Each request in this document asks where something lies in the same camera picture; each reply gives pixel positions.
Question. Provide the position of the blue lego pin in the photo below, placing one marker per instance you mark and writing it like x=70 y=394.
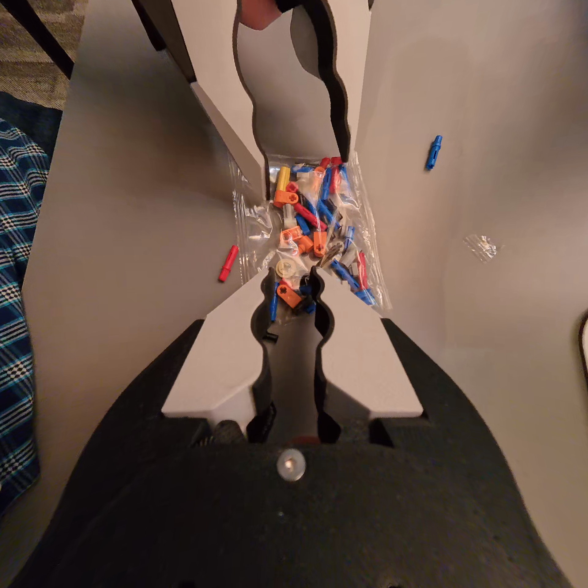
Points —
x=433 y=153

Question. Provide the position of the black furniture leg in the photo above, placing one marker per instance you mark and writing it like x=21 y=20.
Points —
x=41 y=36

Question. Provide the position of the torn clear plastic scrap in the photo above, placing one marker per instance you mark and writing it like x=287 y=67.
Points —
x=482 y=248

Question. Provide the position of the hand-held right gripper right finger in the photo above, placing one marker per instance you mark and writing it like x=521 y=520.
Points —
x=367 y=367

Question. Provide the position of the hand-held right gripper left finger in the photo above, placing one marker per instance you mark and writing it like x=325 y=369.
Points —
x=216 y=367

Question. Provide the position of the white rounded board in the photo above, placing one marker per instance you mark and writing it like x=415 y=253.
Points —
x=585 y=340

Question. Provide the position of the blue plaid clothing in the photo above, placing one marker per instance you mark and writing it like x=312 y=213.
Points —
x=18 y=275

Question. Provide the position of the clear bag of lego pieces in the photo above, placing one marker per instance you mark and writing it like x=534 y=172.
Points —
x=317 y=220

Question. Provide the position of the red lego pin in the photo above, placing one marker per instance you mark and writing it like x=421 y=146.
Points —
x=228 y=263

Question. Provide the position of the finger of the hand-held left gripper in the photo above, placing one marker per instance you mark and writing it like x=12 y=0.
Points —
x=353 y=46
x=216 y=69

